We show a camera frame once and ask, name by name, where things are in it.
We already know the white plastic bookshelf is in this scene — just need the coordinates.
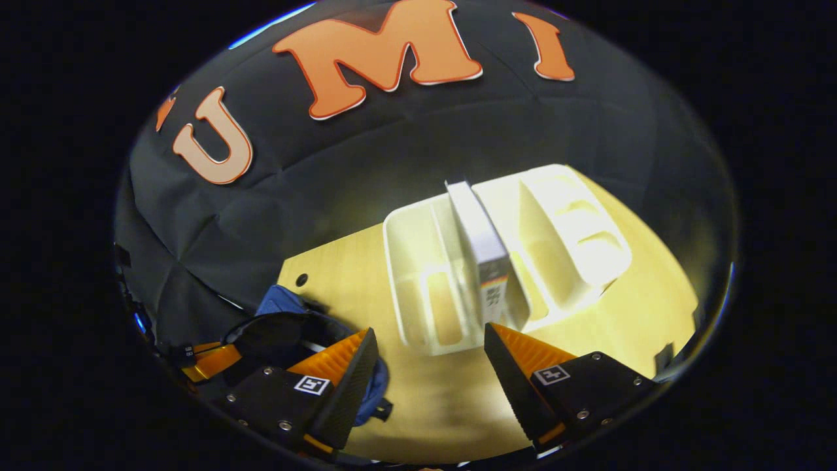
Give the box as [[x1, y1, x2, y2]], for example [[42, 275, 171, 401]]
[[383, 164, 634, 357]]

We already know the blue schoolbag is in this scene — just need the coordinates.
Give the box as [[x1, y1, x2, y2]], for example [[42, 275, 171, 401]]
[[221, 284, 394, 427]]

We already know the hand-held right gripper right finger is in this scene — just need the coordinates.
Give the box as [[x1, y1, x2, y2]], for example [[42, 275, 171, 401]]
[[483, 323, 657, 452]]

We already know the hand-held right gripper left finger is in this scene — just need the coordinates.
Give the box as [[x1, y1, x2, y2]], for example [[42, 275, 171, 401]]
[[219, 328, 379, 453]]

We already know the grey spine book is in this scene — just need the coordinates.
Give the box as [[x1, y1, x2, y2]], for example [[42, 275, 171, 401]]
[[445, 180, 532, 329]]

